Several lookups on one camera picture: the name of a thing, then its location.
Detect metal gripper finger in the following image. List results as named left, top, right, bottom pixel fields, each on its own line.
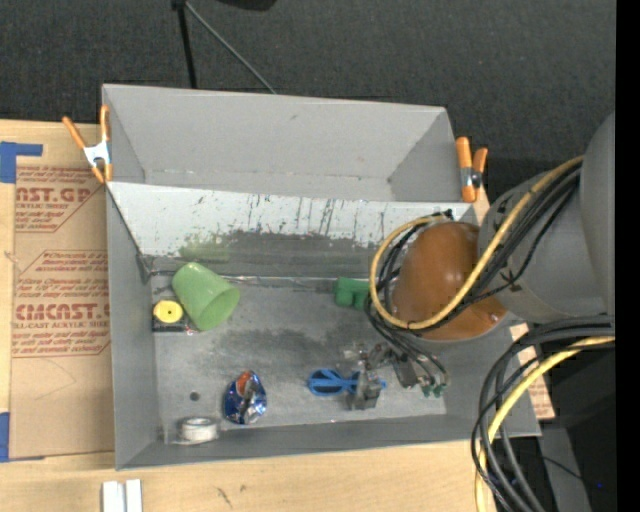
left=342, top=342, right=387, bottom=369
left=344, top=370, right=383, bottom=412

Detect blue plastic scissors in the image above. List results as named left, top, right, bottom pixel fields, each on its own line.
left=306, top=368, right=389, bottom=398

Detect grey metal bin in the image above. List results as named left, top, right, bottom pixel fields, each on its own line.
left=101, top=83, right=542, bottom=471

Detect green toy block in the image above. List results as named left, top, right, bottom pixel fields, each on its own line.
left=333, top=276, right=372, bottom=309

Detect blue crumpled foil packet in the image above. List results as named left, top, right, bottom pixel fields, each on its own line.
left=222, top=370, right=269, bottom=427

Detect light green plastic cup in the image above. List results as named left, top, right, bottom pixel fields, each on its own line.
left=171, top=261, right=241, bottom=333

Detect white tape roll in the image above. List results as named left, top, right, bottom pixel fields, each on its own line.
left=176, top=415, right=222, bottom=446

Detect yellow and black tape measure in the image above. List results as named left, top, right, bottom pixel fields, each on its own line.
left=151, top=298, right=187, bottom=333

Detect brown cardboard board red print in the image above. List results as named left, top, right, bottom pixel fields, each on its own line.
left=0, top=118, right=117, bottom=462

